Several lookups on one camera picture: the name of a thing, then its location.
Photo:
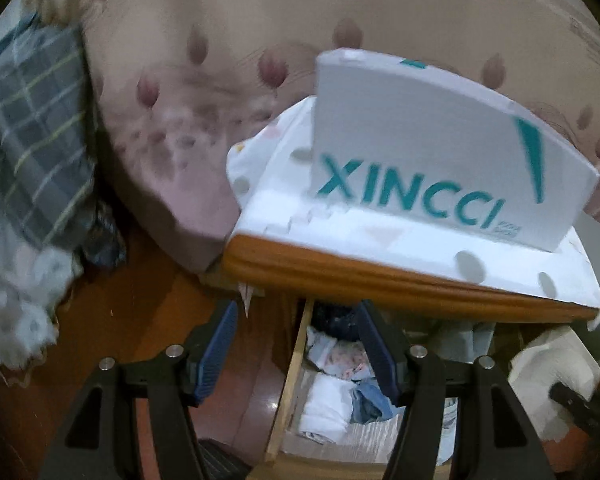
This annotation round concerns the blue underwear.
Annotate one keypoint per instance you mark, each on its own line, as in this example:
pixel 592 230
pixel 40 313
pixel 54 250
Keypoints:
pixel 370 402

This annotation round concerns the white translucent sheet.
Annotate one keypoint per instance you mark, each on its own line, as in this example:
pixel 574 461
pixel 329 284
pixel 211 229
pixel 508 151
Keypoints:
pixel 15 300

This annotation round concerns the wooden drawer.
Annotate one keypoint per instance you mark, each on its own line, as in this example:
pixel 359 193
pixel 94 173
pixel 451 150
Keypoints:
pixel 285 400

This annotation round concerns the grey underwear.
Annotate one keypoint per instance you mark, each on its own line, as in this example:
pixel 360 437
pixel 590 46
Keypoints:
pixel 462 340

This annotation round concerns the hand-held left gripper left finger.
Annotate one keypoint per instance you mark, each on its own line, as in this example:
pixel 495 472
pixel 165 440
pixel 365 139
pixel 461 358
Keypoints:
pixel 217 347

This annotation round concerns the wooden nightstand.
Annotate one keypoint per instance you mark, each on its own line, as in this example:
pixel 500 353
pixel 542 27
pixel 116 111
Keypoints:
pixel 330 266

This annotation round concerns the white paper towel roll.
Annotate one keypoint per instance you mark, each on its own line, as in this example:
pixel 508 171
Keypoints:
pixel 555 360

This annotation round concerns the grey plaid quilt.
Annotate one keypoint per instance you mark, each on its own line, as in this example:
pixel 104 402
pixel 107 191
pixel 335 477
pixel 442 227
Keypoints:
pixel 35 135

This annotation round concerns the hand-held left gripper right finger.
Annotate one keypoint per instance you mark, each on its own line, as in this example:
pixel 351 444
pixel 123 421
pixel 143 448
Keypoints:
pixel 377 352

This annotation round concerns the white floral underwear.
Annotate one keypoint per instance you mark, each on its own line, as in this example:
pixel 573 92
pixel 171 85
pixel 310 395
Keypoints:
pixel 340 360

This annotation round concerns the bed with pink leaf sheet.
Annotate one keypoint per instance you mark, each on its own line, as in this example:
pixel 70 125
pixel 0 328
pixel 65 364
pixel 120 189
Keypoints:
pixel 205 60

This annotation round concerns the white dotted cloth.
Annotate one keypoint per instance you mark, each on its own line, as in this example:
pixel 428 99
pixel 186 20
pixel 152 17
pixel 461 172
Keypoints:
pixel 280 210

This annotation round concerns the white shoe box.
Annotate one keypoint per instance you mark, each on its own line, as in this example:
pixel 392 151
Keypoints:
pixel 430 135

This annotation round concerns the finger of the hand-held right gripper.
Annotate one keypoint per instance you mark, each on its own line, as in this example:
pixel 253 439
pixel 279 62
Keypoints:
pixel 585 410

